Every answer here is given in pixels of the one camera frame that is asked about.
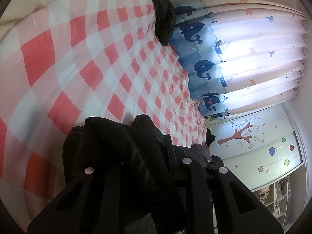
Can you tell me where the wooden bookshelf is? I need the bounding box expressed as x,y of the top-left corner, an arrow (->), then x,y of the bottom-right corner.
252,172 -> 301,228

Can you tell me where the black puffer jacket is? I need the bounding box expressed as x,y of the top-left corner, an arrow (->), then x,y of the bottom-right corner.
62,114 -> 195,234

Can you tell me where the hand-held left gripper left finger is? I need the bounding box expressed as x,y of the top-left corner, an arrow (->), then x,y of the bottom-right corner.
27,167 -> 127,234

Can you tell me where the cream blanket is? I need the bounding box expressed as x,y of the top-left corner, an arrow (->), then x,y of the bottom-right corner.
0,0 -> 82,31

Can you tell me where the shiny black garment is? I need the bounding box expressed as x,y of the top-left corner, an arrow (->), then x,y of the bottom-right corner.
147,0 -> 176,47

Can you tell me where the red checkered bed sheet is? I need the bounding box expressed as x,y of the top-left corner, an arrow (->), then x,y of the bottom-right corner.
0,0 -> 207,227

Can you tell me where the whale print curtain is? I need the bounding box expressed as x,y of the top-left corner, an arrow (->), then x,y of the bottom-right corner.
169,0 -> 309,120

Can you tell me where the dark jacket with purple lining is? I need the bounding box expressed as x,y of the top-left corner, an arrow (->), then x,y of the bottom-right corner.
191,143 -> 225,172

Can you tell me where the wardrobe with tree decoration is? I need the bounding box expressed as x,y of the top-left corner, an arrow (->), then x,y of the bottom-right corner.
208,102 -> 305,192

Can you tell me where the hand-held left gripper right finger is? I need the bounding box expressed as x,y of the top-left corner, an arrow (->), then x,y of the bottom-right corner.
164,134 -> 284,234

